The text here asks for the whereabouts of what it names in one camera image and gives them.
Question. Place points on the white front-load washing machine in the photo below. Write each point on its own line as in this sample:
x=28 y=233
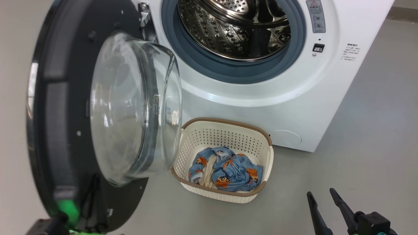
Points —
x=294 y=98

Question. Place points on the metal door hinge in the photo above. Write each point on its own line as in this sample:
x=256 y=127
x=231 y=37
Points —
x=145 y=19

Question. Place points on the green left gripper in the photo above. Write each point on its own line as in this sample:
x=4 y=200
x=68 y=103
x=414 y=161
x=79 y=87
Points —
x=68 y=212

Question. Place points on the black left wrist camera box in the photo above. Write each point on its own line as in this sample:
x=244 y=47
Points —
x=45 y=227

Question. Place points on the grey caution sticker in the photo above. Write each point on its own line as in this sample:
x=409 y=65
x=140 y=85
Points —
x=316 y=18

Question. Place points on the black round glass washer door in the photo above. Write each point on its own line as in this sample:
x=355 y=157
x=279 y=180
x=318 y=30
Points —
x=58 y=114

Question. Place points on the cream perforated laundry basket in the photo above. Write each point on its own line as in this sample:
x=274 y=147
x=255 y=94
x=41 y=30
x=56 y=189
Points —
x=225 y=135

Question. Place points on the black door latch socket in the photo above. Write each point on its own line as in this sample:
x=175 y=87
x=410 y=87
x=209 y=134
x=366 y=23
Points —
x=318 y=48

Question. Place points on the cream garment with orange cartoon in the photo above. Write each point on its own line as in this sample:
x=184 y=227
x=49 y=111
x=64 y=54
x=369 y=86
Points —
x=207 y=173

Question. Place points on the blue cartoon print garment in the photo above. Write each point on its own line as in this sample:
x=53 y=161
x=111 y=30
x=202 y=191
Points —
x=235 y=173

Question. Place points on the stainless steel washing machine drum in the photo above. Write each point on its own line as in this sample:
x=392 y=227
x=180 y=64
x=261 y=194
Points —
x=212 y=32

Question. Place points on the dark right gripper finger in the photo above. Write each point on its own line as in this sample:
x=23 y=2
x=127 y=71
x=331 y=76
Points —
x=318 y=218
x=344 y=209

